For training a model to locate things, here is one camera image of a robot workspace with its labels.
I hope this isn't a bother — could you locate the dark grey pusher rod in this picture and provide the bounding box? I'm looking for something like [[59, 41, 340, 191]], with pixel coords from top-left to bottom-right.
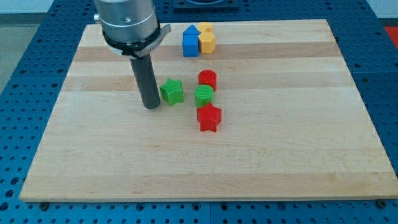
[[130, 54, 160, 110]]

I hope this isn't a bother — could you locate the black clamp mount ring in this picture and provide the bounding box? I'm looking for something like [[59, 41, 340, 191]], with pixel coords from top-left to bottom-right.
[[102, 24, 172, 60]]

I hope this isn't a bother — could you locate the green star block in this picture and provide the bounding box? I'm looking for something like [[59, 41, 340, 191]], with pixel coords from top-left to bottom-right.
[[160, 78, 184, 106]]

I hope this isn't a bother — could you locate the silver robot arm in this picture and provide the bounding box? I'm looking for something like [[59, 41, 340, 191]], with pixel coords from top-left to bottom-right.
[[94, 0, 172, 109]]

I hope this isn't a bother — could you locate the blue cube block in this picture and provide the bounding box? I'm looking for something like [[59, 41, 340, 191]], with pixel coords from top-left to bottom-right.
[[182, 35, 199, 57]]

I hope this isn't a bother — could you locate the blue triangle block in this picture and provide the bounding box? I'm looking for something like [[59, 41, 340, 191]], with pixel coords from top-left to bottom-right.
[[183, 25, 200, 35]]

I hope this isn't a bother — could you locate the red cylinder block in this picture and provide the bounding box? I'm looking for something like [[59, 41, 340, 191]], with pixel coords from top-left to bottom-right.
[[198, 70, 218, 91]]

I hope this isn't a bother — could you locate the green cylinder block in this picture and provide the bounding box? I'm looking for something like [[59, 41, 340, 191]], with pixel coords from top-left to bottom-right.
[[194, 85, 214, 108]]

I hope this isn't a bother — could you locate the yellow hexagon block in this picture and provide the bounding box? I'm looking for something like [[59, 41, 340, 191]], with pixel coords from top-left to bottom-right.
[[198, 31, 216, 54]]

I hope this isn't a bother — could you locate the yellow cylinder block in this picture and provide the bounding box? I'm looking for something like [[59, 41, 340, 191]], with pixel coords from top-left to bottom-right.
[[197, 22, 213, 32]]

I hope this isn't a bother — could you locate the red star block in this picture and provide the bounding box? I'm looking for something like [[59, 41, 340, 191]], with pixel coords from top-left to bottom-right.
[[197, 103, 222, 132]]

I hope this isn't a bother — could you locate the wooden board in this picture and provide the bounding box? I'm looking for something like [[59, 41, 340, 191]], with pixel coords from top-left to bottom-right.
[[19, 19, 397, 202]]

